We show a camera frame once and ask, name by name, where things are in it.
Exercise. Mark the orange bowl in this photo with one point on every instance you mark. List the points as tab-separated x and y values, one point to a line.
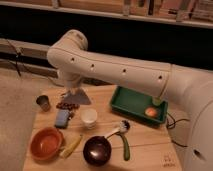
46	143

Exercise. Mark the white paper cup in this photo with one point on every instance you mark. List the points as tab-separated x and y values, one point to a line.
89	118

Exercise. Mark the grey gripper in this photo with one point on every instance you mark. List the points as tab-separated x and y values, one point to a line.
79	97

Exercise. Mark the small metal cup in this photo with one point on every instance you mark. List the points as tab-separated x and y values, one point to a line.
43	102

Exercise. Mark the green cucumber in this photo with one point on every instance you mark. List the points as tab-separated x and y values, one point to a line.
126	149

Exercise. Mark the green tray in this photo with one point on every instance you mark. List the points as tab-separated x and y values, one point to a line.
133	104

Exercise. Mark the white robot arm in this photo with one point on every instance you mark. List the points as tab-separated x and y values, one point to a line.
190	88

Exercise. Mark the orange fruit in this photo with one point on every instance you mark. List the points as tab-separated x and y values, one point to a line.
151	112

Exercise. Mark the wooden board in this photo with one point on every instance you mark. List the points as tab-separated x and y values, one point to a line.
77	148

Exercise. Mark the dark maroon bowl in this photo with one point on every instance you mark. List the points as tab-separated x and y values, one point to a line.
97	151

